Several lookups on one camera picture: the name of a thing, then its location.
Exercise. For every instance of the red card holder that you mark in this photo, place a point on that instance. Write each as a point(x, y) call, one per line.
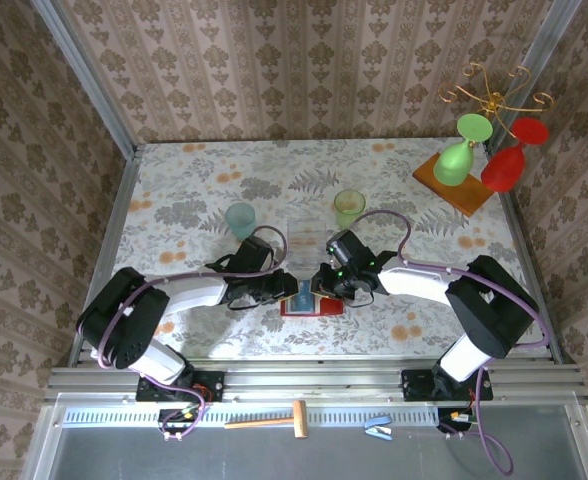
point(331, 309)

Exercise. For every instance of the blue credit card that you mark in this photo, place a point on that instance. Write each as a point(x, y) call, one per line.
point(306, 300)

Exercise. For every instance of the clear plastic box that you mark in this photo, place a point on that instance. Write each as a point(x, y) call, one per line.
point(306, 240)

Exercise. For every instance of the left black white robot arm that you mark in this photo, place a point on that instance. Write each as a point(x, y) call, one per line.
point(124, 320)

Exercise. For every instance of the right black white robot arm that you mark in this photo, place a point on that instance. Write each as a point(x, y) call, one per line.
point(489, 310)

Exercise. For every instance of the green plastic cup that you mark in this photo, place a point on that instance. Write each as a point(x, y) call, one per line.
point(349, 205)

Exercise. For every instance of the teal plastic cup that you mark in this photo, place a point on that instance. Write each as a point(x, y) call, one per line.
point(240, 217)

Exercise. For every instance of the wooden mallet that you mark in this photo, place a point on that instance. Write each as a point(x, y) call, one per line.
point(300, 420)

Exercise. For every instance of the wooden base board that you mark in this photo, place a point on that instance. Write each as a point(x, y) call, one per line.
point(469, 196)

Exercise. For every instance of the green plastic wine glass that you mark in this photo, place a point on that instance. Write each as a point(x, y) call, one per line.
point(454, 165)

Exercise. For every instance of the black power connector block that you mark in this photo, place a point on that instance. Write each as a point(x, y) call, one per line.
point(174, 419)
point(449, 426)

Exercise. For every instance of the blue stapler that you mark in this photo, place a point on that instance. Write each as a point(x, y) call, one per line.
point(376, 431)

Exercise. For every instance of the red plastic wine glass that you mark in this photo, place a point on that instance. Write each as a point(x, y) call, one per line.
point(504, 170)

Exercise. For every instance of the aluminium frame rail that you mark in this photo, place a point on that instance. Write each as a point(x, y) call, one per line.
point(314, 380)

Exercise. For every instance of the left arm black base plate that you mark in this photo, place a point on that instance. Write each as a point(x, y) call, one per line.
point(209, 382)

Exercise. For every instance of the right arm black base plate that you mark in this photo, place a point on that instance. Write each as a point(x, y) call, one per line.
point(416, 385)

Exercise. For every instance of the aluminium side rail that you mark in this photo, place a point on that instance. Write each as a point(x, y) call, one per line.
point(524, 230)
point(110, 235)

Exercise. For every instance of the aluminium corner post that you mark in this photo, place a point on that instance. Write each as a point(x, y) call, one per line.
point(90, 75)
point(549, 35)

